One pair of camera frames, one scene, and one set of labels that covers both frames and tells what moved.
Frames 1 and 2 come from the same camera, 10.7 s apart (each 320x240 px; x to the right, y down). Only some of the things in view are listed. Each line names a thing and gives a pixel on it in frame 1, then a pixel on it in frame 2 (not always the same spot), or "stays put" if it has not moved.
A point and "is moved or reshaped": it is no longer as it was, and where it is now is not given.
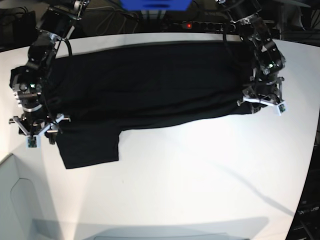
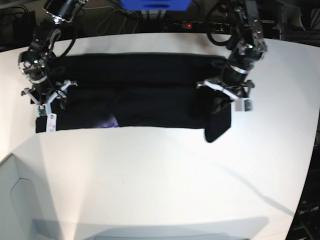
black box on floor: x=18 y=28 stays put
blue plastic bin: x=155 y=5 stays put
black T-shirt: x=96 y=92 is moved or reshaped
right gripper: x=266 y=89 → x=238 y=92
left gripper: x=35 y=122 → x=62 y=95
